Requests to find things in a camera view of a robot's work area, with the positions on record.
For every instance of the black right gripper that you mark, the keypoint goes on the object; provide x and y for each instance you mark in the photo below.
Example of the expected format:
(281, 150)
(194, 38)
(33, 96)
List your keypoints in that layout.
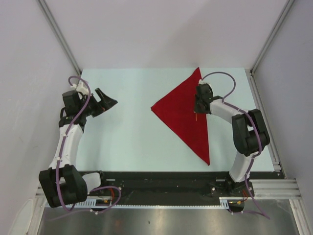
(196, 109)

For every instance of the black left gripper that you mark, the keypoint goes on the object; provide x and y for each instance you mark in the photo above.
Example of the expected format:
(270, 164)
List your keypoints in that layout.
(106, 103)

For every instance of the red cloth napkin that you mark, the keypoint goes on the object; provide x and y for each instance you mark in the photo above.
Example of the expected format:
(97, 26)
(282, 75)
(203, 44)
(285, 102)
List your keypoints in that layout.
(176, 111)

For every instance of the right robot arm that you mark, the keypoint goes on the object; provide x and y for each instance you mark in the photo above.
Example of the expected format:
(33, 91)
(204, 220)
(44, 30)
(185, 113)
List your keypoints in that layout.
(250, 134)

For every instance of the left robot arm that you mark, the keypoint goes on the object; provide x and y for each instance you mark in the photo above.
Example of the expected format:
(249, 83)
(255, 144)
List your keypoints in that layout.
(62, 183)

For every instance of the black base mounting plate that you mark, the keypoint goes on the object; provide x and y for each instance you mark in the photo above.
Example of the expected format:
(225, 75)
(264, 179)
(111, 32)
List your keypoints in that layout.
(214, 184)

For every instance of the left aluminium frame post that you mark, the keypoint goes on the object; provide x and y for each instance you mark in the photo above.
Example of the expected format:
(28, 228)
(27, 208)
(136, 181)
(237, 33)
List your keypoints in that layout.
(59, 35)

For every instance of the aluminium frame post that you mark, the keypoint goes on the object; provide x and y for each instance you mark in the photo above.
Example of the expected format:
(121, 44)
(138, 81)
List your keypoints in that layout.
(273, 33)
(59, 35)

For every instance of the aluminium front rail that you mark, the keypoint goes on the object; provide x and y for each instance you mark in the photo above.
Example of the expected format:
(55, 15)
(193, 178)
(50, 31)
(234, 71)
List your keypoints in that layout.
(260, 189)

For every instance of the right aluminium frame post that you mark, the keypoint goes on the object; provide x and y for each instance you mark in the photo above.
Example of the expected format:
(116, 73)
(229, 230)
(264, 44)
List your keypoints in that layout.
(273, 33)

